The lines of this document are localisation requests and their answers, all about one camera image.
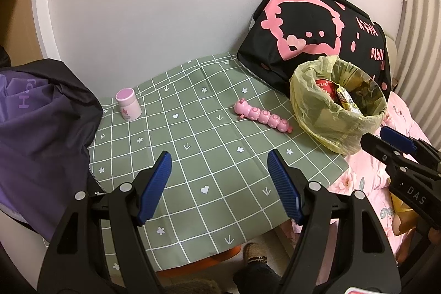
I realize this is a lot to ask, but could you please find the green checked tablecloth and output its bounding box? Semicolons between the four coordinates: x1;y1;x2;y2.
88;53;348;272

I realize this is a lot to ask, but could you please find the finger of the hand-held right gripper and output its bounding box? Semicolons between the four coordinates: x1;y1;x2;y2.
361;133;405;164
380;126;441;174

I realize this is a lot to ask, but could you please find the white ribbed curtain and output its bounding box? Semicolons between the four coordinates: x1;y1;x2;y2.
396;0;441;143

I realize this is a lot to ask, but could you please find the pink plastic bottle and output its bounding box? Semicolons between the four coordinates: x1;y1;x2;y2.
115;88;142;122

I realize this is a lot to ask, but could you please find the yellow plastic bag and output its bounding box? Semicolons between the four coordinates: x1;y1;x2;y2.
289;56;388;155

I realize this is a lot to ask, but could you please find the pink caterpillar toy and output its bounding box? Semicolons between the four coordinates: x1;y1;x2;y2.
234;99;293;134

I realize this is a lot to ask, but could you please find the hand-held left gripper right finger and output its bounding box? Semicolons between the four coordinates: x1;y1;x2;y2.
267;149;402;294

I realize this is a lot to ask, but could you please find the purple and black jacket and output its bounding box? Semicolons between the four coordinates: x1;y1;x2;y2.
0;58;104;241

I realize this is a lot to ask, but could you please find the red paper cup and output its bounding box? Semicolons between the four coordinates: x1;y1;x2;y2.
315;79;336;102

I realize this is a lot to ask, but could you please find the brown and gold wrapper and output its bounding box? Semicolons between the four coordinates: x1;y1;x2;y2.
335;85;362;116

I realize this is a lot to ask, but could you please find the brown fuzzy slipper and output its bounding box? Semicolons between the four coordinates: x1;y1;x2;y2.
162;280;221;294
243;242;268;265

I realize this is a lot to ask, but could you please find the person's right forearm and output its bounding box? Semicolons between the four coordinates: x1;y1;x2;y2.
393;213;419;255

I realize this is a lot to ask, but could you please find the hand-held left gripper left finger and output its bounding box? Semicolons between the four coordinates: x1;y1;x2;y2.
37;150;173;294

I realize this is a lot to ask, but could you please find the orange plastic stool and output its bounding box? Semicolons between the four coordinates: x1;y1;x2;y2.
158;245;242;277

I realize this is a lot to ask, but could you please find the wooden shelf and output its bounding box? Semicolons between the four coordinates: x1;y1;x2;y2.
0;0;44;69

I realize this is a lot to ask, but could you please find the pink floral blanket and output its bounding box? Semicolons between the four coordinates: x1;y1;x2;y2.
281;92;435;284

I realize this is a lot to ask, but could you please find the black bag pink cat print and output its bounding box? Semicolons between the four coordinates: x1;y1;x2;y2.
237;0;393;98

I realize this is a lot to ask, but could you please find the person's leg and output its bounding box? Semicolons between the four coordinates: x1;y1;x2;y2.
233;261;283;294

